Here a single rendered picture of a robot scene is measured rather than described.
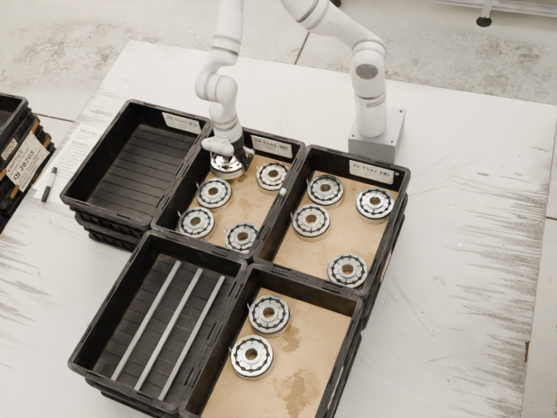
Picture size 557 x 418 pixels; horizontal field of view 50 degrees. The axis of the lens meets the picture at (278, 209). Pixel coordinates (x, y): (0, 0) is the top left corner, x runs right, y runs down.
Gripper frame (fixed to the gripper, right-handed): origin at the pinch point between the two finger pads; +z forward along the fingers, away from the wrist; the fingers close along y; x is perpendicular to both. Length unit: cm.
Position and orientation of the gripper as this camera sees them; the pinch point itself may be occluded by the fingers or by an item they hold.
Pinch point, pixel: (237, 164)
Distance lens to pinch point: 175.4
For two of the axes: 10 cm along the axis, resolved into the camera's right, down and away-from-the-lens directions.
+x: -4.0, 7.9, -4.6
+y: -9.1, -2.9, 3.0
